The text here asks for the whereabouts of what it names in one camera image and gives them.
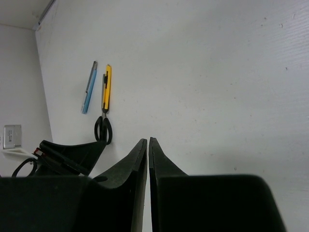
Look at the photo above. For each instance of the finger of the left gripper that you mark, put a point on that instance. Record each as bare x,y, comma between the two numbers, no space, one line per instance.
85,155

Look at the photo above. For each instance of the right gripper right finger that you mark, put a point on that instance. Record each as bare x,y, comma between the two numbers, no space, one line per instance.
159,166

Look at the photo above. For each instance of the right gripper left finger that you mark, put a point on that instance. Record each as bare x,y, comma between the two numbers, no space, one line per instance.
124,191

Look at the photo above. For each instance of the black scissors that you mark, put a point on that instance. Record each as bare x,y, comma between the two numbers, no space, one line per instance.
103,129

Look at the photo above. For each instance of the orange highlighter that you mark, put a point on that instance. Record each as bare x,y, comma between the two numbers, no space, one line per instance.
59,163

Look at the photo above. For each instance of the blue utility knife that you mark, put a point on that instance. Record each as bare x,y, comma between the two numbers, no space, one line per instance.
89,88

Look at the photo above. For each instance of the yellow utility knife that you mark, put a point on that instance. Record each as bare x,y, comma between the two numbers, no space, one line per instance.
106,89

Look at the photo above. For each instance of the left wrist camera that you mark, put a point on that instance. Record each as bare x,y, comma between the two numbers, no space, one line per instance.
12,144

